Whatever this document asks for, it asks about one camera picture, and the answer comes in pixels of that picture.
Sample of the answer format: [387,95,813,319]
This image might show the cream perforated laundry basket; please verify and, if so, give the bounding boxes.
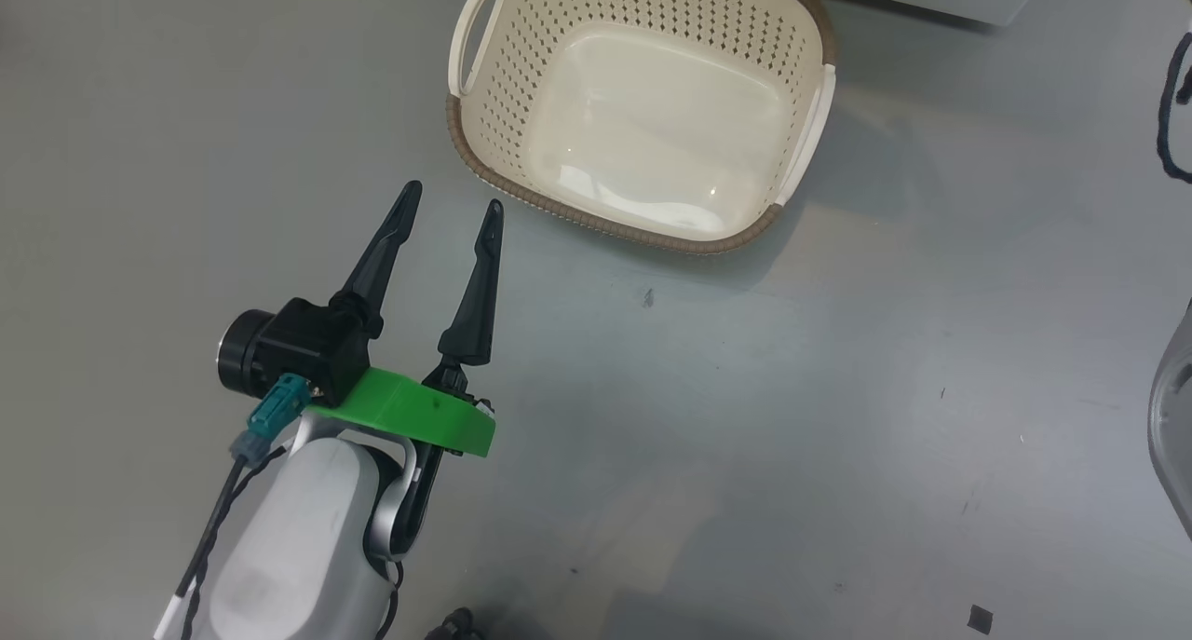
[445,0,837,255]

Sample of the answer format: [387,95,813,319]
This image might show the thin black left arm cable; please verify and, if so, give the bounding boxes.
[154,444,290,640]

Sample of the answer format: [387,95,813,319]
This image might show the teal left camera connector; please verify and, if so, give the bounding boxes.
[230,373,313,464]

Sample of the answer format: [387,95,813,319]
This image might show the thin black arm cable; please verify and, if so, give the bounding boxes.
[154,444,290,640]
[1158,33,1192,184]

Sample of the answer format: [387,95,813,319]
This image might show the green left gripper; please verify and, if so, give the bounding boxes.
[307,181,505,553]

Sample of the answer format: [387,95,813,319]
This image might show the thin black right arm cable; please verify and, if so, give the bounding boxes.
[1158,33,1192,184]

